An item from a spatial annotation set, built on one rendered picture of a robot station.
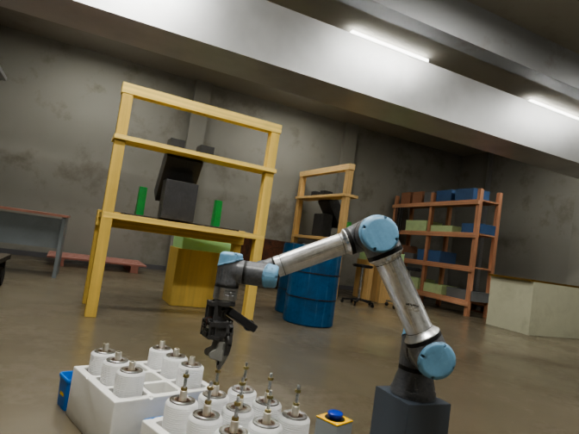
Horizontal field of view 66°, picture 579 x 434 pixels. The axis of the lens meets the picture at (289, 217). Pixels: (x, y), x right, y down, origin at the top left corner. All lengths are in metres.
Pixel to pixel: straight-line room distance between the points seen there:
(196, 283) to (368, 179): 6.06
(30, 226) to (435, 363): 5.00
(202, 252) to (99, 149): 4.07
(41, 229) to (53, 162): 2.59
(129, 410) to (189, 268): 3.06
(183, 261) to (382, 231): 3.37
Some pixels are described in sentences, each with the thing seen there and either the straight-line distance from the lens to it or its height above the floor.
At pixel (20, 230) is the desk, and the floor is 0.49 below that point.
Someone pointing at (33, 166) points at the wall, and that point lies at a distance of 8.24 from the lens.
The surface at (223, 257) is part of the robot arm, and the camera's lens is 1.41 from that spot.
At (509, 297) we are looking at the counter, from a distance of 7.30.
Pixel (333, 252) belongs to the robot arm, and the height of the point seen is 0.74.
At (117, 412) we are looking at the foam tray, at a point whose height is 0.15.
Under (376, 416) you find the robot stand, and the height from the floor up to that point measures 0.20.
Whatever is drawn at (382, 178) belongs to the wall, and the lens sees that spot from 10.14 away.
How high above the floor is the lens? 0.74
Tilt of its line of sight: 4 degrees up
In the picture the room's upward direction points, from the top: 8 degrees clockwise
